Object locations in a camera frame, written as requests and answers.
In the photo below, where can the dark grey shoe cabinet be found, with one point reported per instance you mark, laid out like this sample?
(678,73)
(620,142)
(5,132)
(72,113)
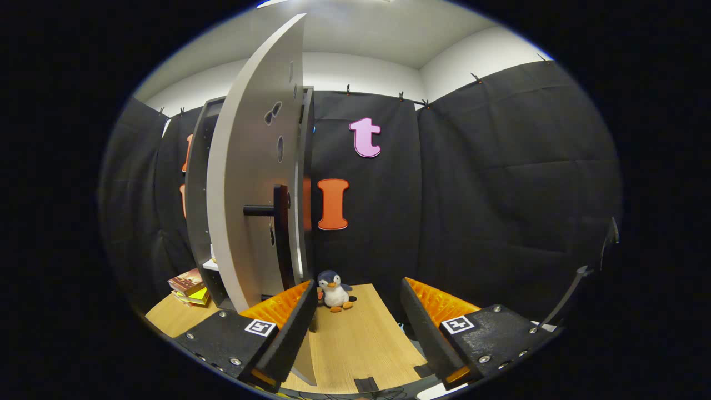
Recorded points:
(195,194)

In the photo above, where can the black curved metal stand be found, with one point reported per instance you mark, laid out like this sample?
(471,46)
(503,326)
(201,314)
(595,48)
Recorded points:
(611,236)

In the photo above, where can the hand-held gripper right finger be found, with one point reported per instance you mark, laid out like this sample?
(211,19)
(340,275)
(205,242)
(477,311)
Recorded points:
(427,333)

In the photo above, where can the brown picture book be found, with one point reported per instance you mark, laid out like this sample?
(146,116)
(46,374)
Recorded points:
(186,280)

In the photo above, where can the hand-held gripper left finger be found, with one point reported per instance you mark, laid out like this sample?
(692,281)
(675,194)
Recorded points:
(291,333)

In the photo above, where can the yellow book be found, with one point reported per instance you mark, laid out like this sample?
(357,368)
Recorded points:
(199,297)

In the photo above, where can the black backdrop cloth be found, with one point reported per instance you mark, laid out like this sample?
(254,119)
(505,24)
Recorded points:
(500,194)

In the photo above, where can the beige shoe cabinet door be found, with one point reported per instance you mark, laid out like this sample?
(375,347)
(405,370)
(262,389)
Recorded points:
(244,166)

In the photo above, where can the row of black cloth clips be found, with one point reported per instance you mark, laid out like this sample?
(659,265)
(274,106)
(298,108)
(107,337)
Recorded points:
(348,89)

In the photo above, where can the penguin plush toy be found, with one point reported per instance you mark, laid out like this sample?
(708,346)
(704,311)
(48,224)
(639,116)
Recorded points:
(335,294)

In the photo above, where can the black tape patch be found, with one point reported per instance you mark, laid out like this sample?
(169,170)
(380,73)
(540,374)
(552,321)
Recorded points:
(366,384)

